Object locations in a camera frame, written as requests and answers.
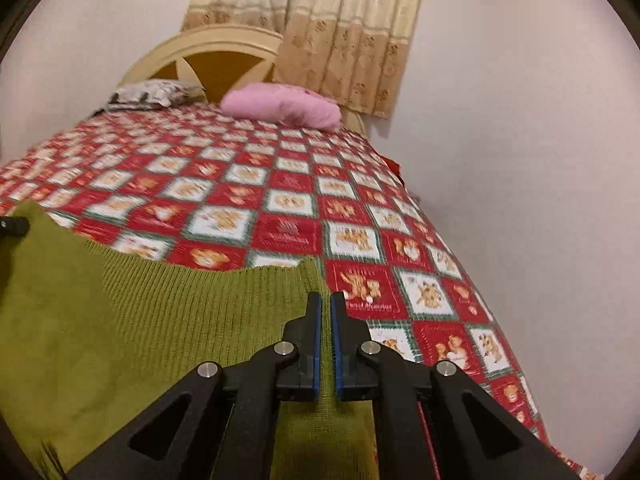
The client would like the green knitted sweater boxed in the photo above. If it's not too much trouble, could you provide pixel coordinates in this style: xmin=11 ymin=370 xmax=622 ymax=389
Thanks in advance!
xmin=0 ymin=199 xmax=381 ymax=480

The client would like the grey patterned pillow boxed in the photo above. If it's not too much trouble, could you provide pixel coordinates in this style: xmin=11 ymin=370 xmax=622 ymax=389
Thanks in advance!
xmin=104 ymin=79 xmax=205 ymax=112

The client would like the red patchwork bear bedspread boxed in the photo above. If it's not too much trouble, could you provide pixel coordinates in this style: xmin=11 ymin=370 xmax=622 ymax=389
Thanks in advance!
xmin=0 ymin=102 xmax=601 ymax=480

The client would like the cream wooden headboard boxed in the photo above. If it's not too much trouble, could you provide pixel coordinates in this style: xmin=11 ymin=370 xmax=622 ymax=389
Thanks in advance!
xmin=117 ymin=23 xmax=369 ymax=137

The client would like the pink pillow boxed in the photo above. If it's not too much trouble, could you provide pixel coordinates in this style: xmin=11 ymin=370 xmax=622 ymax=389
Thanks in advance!
xmin=219 ymin=82 xmax=342 ymax=131

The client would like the beige patterned curtain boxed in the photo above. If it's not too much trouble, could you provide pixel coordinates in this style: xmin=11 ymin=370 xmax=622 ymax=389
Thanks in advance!
xmin=182 ymin=0 xmax=421 ymax=119

